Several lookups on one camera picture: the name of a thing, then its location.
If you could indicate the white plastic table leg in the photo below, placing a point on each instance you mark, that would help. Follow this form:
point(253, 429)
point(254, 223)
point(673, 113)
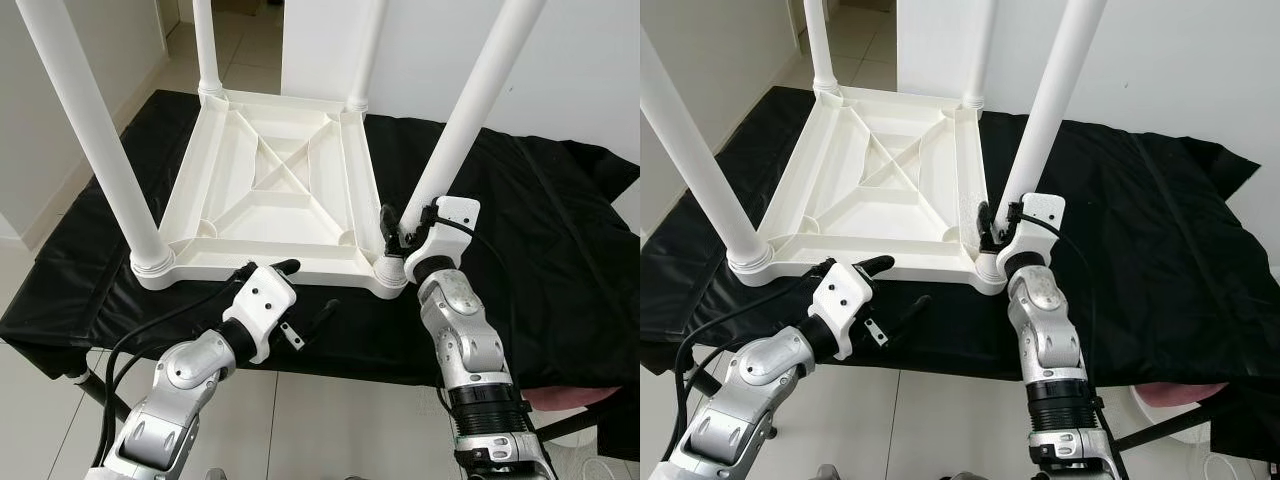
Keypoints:
point(820, 45)
point(978, 50)
point(365, 50)
point(470, 110)
point(700, 160)
point(1050, 110)
point(95, 130)
point(207, 45)

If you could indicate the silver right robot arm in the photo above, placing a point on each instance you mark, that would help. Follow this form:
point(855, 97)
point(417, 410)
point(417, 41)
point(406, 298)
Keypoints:
point(465, 330)
point(1045, 325)

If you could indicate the grey left robot foot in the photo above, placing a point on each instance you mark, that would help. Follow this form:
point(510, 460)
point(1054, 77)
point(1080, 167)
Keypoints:
point(827, 473)
point(215, 474)

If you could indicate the black table cloth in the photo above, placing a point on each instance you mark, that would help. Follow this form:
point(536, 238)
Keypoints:
point(560, 300)
point(1170, 300)

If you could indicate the pink stool seat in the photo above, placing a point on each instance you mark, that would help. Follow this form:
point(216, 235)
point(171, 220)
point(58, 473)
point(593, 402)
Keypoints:
point(1185, 392)
point(565, 396)

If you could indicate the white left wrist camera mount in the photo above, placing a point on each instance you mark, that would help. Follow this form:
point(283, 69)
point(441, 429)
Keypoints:
point(845, 295)
point(262, 300)

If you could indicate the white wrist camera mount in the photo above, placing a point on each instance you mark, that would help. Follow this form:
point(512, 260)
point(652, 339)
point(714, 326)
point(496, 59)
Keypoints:
point(455, 215)
point(1040, 212)
point(262, 300)
point(845, 295)

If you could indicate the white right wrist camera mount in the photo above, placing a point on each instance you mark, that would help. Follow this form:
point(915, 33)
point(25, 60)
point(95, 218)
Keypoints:
point(1040, 212)
point(455, 215)

